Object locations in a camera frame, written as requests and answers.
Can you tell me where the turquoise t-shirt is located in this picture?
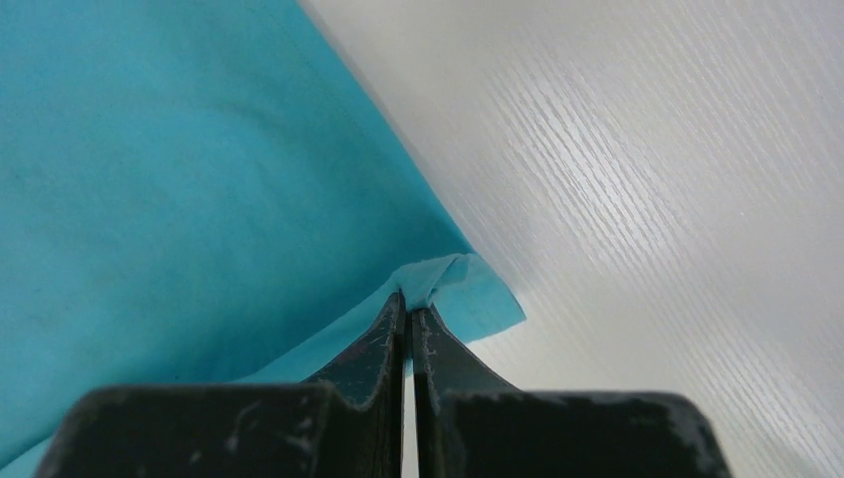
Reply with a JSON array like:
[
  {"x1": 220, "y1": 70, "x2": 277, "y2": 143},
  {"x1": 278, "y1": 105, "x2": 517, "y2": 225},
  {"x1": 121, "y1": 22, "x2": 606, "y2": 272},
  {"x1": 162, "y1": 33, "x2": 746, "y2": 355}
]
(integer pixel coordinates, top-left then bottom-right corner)
[{"x1": 1, "y1": 1, "x2": 525, "y2": 477}]

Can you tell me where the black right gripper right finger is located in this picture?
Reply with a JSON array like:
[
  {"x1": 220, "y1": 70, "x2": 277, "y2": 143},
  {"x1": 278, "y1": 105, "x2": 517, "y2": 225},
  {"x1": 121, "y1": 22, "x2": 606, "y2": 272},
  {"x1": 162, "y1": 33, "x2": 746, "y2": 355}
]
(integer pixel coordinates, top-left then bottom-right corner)
[{"x1": 409, "y1": 308, "x2": 732, "y2": 477}]

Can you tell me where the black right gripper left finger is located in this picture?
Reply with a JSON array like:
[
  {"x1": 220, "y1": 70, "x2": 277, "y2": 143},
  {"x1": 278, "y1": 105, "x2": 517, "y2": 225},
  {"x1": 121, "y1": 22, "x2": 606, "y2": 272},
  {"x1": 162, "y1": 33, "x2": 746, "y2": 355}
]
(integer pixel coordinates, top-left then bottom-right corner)
[{"x1": 36, "y1": 293, "x2": 406, "y2": 477}]

